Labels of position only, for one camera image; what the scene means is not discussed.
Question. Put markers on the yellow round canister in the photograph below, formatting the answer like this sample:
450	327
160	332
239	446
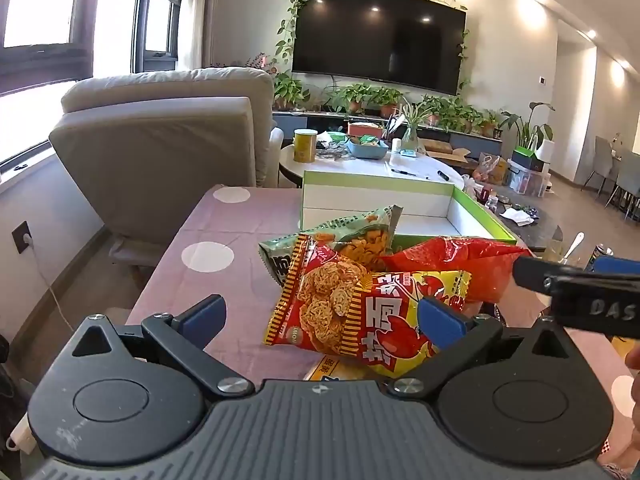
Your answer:
305	146

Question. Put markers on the glass with spoon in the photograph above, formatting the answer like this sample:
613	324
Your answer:
565	252

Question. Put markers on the plain red snack bag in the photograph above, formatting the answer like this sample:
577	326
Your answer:
465	265

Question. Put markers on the green cardboard box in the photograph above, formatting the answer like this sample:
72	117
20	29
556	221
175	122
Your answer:
380	200

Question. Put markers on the clear storage bin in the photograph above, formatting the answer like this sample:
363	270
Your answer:
530	182

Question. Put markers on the black and yellow can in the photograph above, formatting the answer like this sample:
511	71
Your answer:
600	252

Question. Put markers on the row of potted plants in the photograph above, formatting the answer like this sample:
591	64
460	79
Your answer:
385	97

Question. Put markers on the pink polka dot tablecloth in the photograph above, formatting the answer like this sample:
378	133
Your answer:
165	260

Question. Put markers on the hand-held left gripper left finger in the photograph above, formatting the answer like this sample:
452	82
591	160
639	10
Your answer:
202	317

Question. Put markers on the large leaf floor plant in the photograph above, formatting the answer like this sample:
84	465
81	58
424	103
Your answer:
530	127

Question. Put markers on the black wall television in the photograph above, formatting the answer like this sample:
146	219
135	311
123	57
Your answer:
380	35

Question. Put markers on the red flower plant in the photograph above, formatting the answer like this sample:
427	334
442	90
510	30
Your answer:
260	62

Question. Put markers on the dark grey television cabinet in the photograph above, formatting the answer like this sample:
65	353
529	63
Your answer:
320	122

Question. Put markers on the black pen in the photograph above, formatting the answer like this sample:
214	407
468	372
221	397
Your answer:
403	171

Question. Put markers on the black wall socket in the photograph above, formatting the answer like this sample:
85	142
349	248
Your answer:
22	236

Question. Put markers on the grey dining chair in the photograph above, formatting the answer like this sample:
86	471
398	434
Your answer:
600	160
627	175

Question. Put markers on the orange tissue box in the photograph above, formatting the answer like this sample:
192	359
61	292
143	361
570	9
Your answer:
364	129

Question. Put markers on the green cracker snack packet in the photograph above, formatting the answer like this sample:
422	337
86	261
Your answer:
360	240

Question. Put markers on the blue plastic basket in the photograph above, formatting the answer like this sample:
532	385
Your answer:
367	149

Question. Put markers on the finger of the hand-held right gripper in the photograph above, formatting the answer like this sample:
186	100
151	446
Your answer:
617	266
532	271

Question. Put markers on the small white bottle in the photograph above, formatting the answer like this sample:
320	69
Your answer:
396	145

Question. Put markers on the beige armchair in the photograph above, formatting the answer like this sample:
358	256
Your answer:
150	160

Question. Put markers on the white cylinder appliance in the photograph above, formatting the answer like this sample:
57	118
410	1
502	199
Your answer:
550	151

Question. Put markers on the person's right hand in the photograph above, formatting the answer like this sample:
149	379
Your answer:
635	390

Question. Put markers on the open cardboard box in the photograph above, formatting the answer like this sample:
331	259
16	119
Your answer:
445	152

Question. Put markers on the yellow crayfish snack packet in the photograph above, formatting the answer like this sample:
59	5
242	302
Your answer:
395	320

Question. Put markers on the green and black box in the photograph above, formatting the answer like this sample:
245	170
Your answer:
527	157

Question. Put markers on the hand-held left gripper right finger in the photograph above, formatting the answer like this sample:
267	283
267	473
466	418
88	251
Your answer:
442	322

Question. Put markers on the white oval coffee table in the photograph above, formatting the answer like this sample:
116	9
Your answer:
360	167

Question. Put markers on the black framed window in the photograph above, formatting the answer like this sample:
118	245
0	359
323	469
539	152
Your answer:
45	55

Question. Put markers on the dark round side table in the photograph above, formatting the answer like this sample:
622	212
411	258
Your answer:
530	227

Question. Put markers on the glass vase with plant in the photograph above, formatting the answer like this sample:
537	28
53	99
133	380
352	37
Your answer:
412	135

